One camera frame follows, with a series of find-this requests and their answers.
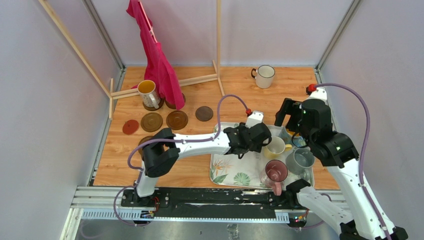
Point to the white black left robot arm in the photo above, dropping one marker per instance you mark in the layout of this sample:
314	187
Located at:
163	150

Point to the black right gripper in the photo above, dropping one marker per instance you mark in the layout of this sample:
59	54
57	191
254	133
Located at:
288	107

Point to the white enamel mug black rim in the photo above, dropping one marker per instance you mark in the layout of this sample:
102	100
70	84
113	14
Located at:
263	75

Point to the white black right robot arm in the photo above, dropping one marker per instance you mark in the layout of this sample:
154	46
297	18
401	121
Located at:
365	219

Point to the floral white serving tray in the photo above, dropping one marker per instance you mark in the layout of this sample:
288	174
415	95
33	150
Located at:
228	170

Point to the plain dark brown coaster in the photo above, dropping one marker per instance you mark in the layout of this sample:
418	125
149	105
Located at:
143	140

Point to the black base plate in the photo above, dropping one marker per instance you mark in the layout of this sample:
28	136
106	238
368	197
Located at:
211	203

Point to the pink ceramic mug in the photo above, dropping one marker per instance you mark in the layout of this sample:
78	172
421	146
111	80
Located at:
273	175

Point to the magenta cloth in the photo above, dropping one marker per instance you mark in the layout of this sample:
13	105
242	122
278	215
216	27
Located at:
158	68

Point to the grey ceramic mug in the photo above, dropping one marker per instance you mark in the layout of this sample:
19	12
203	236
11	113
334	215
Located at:
300	160

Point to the red coaster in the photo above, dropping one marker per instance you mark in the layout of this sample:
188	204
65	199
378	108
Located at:
130	127

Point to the amber brown coaster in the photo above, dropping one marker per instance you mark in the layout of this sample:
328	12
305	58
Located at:
151	122

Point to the wooden drying rack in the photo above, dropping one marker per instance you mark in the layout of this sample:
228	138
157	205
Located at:
112	96

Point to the blue mug yellow inside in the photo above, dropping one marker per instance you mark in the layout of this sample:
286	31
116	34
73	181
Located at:
295	140

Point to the dark wooden coaster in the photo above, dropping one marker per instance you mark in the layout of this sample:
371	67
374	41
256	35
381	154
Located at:
204	113
177	120

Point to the pale yellow mug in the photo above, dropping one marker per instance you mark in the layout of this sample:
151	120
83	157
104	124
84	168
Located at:
275	148

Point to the glass mug yellow inside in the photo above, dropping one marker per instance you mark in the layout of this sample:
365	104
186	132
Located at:
147	91

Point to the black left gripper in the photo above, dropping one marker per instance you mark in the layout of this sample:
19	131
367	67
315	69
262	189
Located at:
257	148

